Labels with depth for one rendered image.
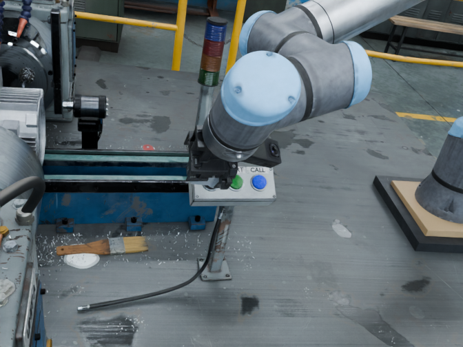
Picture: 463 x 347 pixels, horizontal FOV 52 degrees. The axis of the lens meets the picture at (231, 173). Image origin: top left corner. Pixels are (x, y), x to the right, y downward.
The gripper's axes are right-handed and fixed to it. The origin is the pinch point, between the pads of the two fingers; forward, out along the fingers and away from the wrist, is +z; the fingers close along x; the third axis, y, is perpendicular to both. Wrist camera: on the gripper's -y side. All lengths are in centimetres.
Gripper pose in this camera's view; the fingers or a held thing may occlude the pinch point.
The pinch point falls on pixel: (213, 178)
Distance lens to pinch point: 91.7
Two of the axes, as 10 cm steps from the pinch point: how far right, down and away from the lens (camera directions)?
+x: 0.8, 9.4, -3.2
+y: -9.6, -0.1, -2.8
